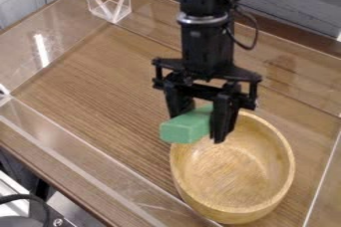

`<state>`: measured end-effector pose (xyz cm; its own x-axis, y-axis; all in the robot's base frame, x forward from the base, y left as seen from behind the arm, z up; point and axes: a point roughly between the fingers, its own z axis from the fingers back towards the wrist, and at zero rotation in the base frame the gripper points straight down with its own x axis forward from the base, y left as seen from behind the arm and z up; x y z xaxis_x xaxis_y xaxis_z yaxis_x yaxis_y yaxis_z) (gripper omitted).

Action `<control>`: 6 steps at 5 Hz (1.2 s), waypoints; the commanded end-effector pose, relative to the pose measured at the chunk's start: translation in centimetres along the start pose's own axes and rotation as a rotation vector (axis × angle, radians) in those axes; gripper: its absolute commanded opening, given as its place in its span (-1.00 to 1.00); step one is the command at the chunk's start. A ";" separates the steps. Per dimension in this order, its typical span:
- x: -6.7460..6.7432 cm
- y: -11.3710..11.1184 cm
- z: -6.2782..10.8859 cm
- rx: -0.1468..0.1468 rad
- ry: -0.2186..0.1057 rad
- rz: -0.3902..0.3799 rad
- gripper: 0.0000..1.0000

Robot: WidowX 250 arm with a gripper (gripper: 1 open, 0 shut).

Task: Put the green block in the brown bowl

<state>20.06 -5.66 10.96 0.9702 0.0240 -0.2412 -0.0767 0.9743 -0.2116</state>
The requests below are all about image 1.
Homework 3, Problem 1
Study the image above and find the black cable lower left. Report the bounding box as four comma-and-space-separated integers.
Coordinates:
0, 193, 52, 227

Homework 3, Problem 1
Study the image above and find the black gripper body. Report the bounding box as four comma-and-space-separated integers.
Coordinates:
153, 23, 262, 110

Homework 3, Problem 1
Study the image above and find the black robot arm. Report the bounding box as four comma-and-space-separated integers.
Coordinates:
153, 0, 262, 143

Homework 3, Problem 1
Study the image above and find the clear acrylic tray wall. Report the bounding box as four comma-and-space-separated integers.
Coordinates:
0, 96, 182, 227

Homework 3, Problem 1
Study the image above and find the clear acrylic corner bracket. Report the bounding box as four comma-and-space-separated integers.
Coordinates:
87, 0, 133, 24

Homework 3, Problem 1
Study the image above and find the green block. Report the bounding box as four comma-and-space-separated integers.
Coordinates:
161, 105, 213, 144

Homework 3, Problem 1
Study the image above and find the brown wooden bowl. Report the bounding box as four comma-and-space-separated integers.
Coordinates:
170, 112, 296, 224

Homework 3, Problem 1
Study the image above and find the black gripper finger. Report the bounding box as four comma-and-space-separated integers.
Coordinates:
209, 94, 240, 143
165, 85, 195, 117

